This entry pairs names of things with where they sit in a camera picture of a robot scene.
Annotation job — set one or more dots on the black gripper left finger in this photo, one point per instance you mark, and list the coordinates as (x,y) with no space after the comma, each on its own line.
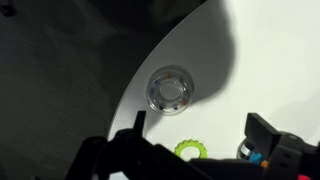
(140,122)

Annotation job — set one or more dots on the colourful stacked toy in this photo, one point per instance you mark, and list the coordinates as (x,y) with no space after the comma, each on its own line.
(242,151)

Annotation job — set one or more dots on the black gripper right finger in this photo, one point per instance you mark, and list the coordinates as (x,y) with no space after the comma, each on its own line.
(261,135)

